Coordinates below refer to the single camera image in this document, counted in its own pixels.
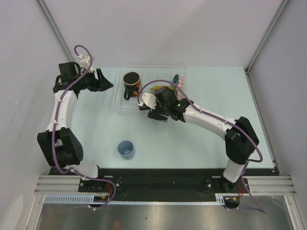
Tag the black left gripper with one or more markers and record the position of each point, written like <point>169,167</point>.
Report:
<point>101,84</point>

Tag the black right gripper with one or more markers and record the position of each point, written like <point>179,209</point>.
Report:
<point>155,114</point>

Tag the yellow round plate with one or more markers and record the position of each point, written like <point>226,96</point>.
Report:
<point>156,88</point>

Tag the black skull mug red inside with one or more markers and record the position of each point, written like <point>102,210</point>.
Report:
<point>132,83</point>

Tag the blue triangle pattern bowl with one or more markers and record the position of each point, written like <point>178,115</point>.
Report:
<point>179,81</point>

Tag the light blue cup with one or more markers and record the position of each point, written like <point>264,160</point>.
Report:
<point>126,149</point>

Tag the black yellow square plate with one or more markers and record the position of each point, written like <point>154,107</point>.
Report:
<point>142,108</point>

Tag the brown lattice pattern bowl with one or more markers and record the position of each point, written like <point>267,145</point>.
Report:
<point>179,95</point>

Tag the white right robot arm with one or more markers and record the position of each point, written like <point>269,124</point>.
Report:
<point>239,136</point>

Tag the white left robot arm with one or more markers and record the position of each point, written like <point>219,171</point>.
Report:
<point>58,143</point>

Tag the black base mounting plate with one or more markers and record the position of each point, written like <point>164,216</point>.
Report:
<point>204,180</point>

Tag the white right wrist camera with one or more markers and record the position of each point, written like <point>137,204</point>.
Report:
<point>149,100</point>

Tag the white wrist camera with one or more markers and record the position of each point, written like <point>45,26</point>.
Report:
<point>149,100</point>
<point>86,62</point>

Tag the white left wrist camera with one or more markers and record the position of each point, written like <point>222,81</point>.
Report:
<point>86,62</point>

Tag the white wire dish rack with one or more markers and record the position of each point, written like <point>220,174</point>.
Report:
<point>147,74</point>

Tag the aluminium frame rail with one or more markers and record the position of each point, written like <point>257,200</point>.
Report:
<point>43,7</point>

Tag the white slotted cable duct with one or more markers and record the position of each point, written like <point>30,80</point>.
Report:
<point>75,199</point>

